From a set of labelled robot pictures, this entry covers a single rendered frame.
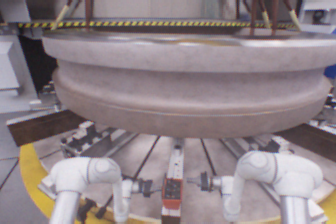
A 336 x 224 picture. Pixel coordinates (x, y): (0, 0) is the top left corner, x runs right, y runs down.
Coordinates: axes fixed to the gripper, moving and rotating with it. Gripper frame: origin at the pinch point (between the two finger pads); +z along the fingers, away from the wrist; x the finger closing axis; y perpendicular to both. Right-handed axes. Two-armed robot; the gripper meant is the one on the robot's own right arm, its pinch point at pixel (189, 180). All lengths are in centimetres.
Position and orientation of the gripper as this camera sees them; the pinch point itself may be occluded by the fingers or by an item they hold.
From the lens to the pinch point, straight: 140.1
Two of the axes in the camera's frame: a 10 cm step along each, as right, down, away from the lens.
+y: 0.1, -8.9, -4.6
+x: -1.2, 4.6, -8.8
